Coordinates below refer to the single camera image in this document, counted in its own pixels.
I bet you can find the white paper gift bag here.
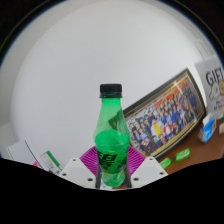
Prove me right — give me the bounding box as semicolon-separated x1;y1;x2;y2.
194;56;224;120

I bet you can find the white refrigerator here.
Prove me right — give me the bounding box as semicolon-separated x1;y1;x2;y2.
4;139;41;168

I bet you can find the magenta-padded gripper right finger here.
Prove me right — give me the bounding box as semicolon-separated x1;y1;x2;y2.
124;146;169;189

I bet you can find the framed group photo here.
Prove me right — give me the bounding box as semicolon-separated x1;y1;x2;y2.
122;68;207;160

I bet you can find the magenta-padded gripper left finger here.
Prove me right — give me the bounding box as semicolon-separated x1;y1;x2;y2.
59;146;100;189

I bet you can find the blue tissue pack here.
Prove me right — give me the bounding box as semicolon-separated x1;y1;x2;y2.
197;112;218;144

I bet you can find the green plastic drink bottle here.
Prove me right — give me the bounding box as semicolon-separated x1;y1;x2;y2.
93;83;132;188

